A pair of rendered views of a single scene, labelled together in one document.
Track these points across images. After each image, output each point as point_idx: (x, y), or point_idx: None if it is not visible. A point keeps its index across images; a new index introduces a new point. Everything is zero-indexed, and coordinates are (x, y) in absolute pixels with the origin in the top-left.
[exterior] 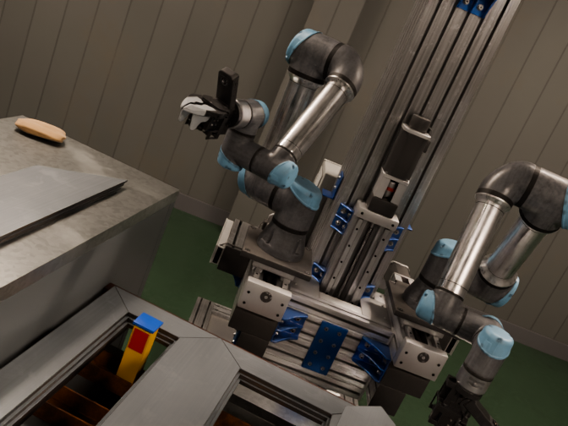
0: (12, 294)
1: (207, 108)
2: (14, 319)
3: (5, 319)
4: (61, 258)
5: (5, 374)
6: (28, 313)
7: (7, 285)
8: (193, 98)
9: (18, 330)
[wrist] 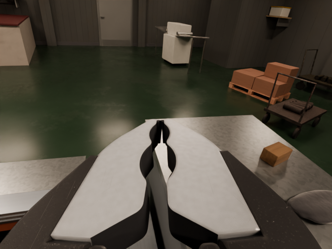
0: (166, 197)
1: (104, 173)
2: (168, 227)
3: (165, 212)
4: (185, 248)
5: (148, 225)
6: (172, 244)
7: (165, 182)
8: (211, 171)
9: (169, 243)
